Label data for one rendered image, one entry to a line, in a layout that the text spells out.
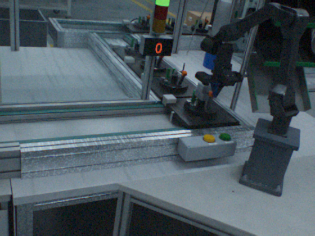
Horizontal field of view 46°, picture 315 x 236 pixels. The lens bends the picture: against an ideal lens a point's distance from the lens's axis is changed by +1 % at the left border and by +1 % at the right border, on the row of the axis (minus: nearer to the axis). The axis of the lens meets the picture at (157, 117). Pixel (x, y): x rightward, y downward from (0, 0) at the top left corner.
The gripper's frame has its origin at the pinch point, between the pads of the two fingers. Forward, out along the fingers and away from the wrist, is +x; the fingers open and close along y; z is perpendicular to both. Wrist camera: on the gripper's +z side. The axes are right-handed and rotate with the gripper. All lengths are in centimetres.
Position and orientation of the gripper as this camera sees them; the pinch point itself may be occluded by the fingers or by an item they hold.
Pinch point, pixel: (216, 89)
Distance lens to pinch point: 143.9
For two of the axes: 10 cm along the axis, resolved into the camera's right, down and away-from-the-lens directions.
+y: 9.0, -0.6, 4.2
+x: -1.4, 8.9, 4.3
